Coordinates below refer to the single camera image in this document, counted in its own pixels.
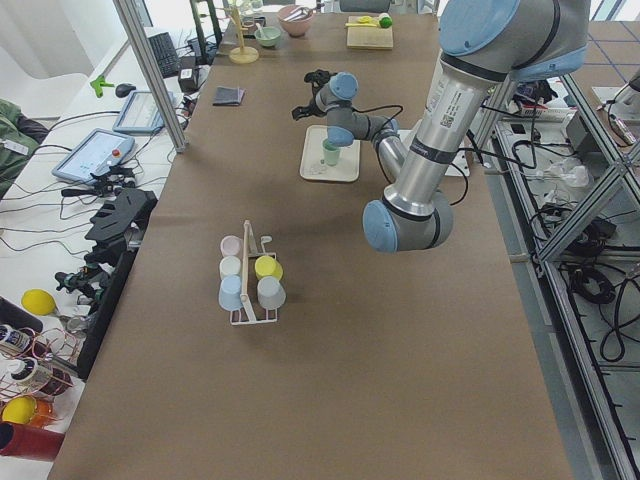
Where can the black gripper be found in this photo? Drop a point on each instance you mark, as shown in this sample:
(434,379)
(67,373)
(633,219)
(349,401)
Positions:
(317,101)

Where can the green cup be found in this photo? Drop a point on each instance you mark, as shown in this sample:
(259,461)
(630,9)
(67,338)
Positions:
(330,153)

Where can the cream rabbit tray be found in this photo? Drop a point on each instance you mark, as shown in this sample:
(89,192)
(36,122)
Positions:
(312,167)

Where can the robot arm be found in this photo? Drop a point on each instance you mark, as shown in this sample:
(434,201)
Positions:
(482,43)

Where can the pink cup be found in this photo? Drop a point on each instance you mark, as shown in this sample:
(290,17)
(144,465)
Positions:
(231,245)

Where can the yellow cup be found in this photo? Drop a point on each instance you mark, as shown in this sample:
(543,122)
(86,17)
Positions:
(268,266)

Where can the white cup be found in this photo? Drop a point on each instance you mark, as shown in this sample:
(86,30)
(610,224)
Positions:
(230,266)

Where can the grey blue cup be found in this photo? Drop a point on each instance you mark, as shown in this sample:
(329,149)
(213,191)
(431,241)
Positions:
(271,294)

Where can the light blue cup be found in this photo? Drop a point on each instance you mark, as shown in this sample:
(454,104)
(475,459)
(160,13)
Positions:
(229,295)

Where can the grey folded cloth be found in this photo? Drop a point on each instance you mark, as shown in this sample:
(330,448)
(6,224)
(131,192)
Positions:
(228,96)

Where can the wooden mug tree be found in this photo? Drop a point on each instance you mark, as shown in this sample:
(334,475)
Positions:
(241,54)

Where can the green bowl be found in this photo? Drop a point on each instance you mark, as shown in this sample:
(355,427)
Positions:
(268,36)

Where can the pink bowl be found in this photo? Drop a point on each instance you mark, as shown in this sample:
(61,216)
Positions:
(295,19)

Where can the wooden cutting board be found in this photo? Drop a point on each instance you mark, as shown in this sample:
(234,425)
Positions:
(364,32)

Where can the green lime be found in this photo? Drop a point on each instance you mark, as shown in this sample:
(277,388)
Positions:
(385,21)

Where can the black keyboard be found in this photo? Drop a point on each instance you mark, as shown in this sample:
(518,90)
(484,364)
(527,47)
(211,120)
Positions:
(165,54)

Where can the teach pendant tablet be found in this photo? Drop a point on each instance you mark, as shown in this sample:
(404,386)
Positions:
(94,156)
(139,115)

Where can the black computer mouse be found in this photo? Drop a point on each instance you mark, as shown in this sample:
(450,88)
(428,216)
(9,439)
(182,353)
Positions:
(124,89)

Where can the green clamp tool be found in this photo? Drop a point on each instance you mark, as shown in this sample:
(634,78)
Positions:
(98,85)

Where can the black plastic stand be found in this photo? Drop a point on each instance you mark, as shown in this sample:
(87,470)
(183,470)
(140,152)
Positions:
(131,206)

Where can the lower yellow ball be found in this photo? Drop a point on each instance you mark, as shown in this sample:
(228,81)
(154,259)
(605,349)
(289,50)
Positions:
(19,410)

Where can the red cylinder container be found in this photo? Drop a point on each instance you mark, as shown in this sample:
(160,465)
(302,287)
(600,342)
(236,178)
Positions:
(26,442)

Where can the white wire cup rack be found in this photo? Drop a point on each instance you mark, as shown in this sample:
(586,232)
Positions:
(252,251)

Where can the aluminium frame post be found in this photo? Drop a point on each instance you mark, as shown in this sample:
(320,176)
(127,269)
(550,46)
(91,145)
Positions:
(136,35)

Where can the aluminium frame rail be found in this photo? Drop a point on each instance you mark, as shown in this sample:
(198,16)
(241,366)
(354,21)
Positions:
(572,172)

